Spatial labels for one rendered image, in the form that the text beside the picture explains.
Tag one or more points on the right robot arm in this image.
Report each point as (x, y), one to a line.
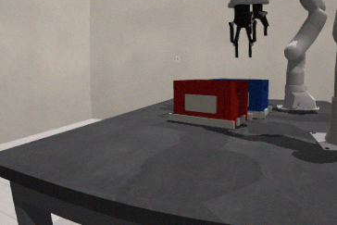
(296, 95)

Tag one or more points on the red plastic crate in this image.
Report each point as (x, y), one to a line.
(214, 99)

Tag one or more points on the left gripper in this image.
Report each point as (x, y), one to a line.
(242, 19)

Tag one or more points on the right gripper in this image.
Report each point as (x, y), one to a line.
(262, 18)

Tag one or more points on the blue plastic crate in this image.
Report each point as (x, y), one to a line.
(257, 98)

